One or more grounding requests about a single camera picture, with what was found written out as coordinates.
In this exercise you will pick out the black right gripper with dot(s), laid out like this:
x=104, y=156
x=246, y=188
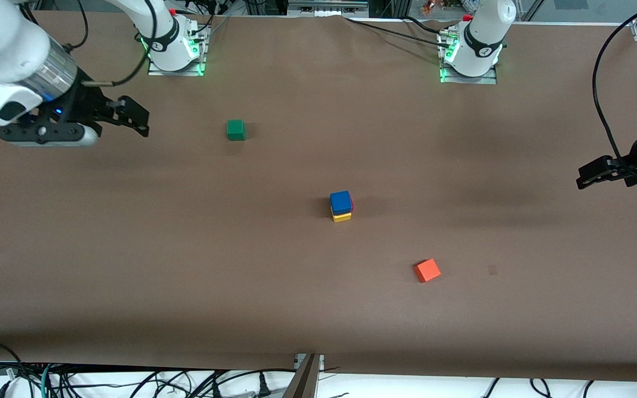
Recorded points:
x=87, y=101

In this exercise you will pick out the blue wooden block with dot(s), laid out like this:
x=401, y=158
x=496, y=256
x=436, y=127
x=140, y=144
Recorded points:
x=340, y=203

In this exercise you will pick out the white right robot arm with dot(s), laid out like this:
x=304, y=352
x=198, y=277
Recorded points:
x=3, y=50

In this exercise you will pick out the green wooden block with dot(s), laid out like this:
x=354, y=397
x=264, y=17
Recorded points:
x=235, y=130

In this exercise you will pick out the orange wooden block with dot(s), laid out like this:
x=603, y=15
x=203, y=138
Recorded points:
x=427, y=270

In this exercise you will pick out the yellow wooden block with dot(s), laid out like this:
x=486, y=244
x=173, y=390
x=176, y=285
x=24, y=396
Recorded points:
x=342, y=217

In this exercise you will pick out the brown paper table cover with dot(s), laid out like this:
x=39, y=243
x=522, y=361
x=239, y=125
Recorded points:
x=318, y=309

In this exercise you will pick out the black power plug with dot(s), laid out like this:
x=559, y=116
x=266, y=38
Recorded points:
x=216, y=390
x=264, y=387

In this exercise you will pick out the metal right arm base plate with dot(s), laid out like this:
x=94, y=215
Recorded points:
x=158, y=71

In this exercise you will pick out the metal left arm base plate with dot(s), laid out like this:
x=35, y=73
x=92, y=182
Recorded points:
x=484, y=79

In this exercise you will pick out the grey metal rail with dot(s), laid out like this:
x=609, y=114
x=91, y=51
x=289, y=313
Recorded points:
x=327, y=5

